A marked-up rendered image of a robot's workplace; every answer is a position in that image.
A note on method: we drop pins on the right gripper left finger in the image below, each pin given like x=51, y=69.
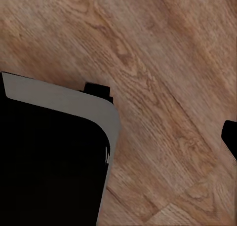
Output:
x=12, y=136

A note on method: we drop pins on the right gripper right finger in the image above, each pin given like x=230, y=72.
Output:
x=229, y=136

